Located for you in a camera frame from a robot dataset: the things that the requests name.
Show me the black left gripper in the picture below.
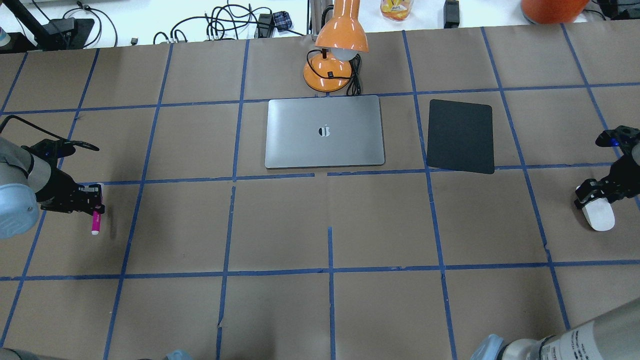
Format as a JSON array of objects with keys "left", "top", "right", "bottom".
[{"left": 37, "top": 170, "right": 105, "bottom": 215}]

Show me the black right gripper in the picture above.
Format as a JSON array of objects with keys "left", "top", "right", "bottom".
[{"left": 573, "top": 160, "right": 640, "bottom": 210}]

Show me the pink marker pen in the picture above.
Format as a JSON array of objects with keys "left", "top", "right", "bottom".
[{"left": 91, "top": 182, "right": 105, "bottom": 236}]

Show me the white computer mouse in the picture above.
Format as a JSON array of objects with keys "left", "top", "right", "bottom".
[{"left": 574, "top": 186, "right": 616, "bottom": 231}]

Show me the black mousepad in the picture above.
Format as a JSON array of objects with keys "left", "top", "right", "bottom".
[{"left": 426, "top": 99, "right": 495, "bottom": 174}]

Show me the orange round container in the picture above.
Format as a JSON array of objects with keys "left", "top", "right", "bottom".
[{"left": 519, "top": 0, "right": 590, "bottom": 25}]

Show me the black power adapter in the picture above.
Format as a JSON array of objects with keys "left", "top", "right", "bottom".
[{"left": 443, "top": 0, "right": 461, "bottom": 29}]

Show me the grey closed laptop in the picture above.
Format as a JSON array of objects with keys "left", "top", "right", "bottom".
[{"left": 263, "top": 95, "right": 386, "bottom": 169}]

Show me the orange snack bag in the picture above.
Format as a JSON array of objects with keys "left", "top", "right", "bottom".
[{"left": 379, "top": 0, "right": 414, "bottom": 22}]

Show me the orange desk lamp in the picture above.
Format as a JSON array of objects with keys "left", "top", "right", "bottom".
[{"left": 302, "top": 0, "right": 370, "bottom": 96}]

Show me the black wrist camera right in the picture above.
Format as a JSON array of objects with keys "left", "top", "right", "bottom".
[{"left": 595, "top": 125, "right": 640, "bottom": 151}]

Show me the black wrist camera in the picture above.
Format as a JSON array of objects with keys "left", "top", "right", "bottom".
[
  {"left": 20, "top": 139, "right": 100, "bottom": 162},
  {"left": 595, "top": 125, "right": 640, "bottom": 151}
]

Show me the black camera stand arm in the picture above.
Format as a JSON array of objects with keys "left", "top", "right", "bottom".
[{"left": 1, "top": 0, "right": 71, "bottom": 51}]

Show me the aluminium frame post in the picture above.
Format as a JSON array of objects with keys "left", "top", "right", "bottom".
[{"left": 307, "top": 0, "right": 334, "bottom": 35}]

